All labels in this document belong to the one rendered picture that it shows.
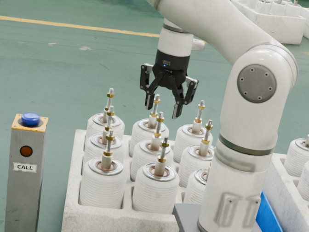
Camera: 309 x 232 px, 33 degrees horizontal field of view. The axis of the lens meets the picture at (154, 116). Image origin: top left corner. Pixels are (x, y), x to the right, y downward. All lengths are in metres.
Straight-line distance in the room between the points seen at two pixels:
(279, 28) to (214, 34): 2.78
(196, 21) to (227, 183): 0.26
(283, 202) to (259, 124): 0.63
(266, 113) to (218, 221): 0.20
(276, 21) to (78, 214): 2.66
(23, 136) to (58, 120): 0.78
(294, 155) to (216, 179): 0.63
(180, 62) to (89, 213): 0.38
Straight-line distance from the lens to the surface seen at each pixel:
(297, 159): 1.46
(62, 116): 1.94
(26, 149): 1.15
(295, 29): 3.68
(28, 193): 1.21
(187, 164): 1.26
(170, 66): 1.15
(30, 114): 1.16
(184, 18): 0.83
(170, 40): 1.13
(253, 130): 0.81
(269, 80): 0.77
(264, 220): 1.43
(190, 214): 0.96
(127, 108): 2.09
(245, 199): 0.86
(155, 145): 1.25
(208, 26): 0.84
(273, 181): 1.49
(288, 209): 1.38
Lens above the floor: 0.82
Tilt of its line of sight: 23 degrees down
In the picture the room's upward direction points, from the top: 11 degrees clockwise
